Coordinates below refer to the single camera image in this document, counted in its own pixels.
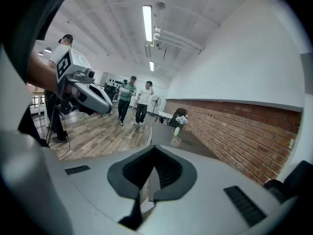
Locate person's left hand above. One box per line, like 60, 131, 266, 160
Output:
64, 84, 83, 102

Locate black floor cable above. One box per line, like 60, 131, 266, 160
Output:
58, 130, 71, 159

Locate black mesh office chair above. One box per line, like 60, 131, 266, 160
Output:
263, 160, 313, 204

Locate long ceiling tube light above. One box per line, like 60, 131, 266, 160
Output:
142, 5, 153, 43

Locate black standing fan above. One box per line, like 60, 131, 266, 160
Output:
149, 94, 161, 117

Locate person's black shirt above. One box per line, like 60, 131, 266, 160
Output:
0, 0, 74, 148

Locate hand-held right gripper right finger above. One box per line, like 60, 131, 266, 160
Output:
136, 144, 299, 235

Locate pale blue flower bouquet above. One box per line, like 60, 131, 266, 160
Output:
175, 115, 189, 129

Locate white ceiling pipes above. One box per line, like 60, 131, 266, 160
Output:
153, 26, 205, 53

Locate white desk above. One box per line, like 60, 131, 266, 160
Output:
157, 110, 175, 125

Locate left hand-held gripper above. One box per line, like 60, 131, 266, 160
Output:
55, 47, 113, 116

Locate person's left forearm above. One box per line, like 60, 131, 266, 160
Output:
26, 50, 61, 99

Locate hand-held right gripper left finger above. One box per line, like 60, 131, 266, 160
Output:
41, 144, 157, 235

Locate clear plastic cup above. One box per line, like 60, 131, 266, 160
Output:
170, 135, 183, 148

